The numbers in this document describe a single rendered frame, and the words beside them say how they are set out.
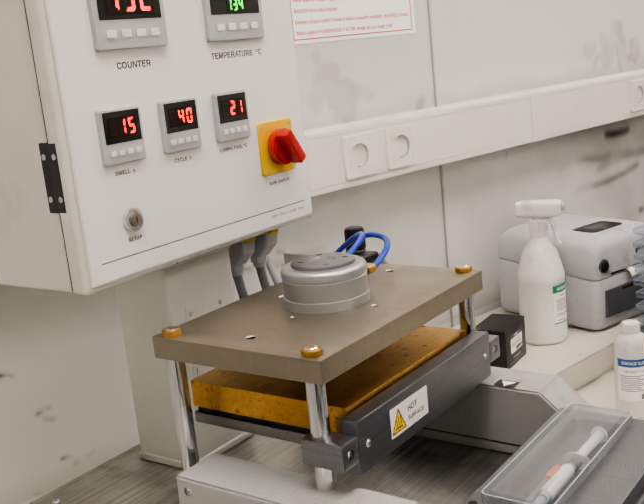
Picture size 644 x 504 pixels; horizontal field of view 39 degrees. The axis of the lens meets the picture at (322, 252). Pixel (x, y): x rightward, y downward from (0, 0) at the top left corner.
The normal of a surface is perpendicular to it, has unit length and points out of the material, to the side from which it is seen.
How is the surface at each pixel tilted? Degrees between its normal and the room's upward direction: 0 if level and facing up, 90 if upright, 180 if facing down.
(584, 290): 90
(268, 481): 0
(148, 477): 0
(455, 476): 0
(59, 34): 90
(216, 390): 90
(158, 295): 90
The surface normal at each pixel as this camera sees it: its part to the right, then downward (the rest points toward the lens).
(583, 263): -0.80, 0.17
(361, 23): 0.68, 0.09
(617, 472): -0.10, -0.97
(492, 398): -0.58, 0.24
